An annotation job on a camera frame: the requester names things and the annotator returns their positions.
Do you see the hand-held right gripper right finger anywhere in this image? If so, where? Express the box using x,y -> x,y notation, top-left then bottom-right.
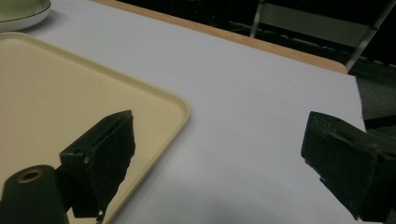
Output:
300,110 -> 396,223

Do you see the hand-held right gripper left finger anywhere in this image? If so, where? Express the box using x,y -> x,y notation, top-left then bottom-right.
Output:
59,109 -> 136,222

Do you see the beige plastic tray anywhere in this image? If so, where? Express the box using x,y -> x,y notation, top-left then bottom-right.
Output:
0,32 -> 191,224

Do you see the white and green plate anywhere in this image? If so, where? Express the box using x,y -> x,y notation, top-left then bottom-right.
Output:
0,0 -> 52,34

